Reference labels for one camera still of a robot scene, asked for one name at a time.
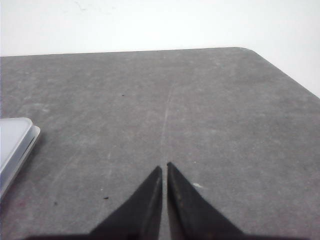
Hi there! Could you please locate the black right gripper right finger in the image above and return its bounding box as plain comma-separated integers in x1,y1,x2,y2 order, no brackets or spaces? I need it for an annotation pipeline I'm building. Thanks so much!
167,162,246,240

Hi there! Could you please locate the silver digital kitchen scale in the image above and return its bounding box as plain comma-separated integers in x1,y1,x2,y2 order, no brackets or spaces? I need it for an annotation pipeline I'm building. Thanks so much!
0,117,41,199

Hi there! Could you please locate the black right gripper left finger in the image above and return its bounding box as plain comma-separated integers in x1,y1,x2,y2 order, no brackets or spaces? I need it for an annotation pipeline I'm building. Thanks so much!
87,165,164,240

